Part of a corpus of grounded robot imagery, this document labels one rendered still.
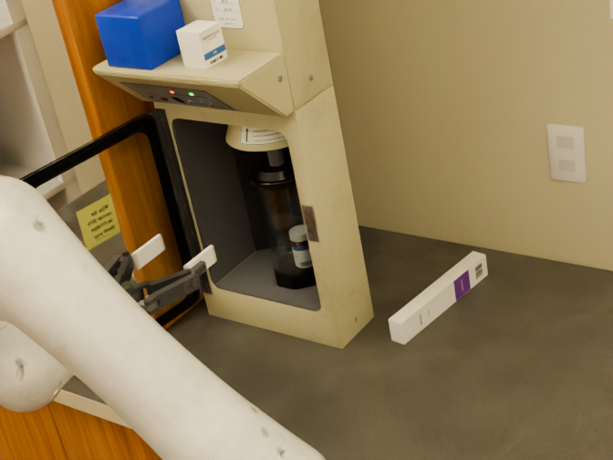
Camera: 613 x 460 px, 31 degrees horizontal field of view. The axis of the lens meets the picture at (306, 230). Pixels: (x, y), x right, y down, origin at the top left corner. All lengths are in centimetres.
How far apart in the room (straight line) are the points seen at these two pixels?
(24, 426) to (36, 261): 128
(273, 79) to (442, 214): 68
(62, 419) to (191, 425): 112
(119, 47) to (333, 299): 57
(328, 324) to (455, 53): 56
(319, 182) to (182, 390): 79
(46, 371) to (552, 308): 93
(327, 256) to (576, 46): 56
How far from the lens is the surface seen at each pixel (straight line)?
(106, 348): 113
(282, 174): 195
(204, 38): 173
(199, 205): 205
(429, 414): 182
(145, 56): 178
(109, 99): 198
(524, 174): 214
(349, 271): 197
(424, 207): 230
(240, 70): 170
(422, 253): 224
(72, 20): 192
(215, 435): 114
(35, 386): 159
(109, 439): 216
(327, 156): 186
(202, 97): 179
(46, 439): 234
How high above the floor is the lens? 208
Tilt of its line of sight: 28 degrees down
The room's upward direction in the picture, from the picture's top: 11 degrees counter-clockwise
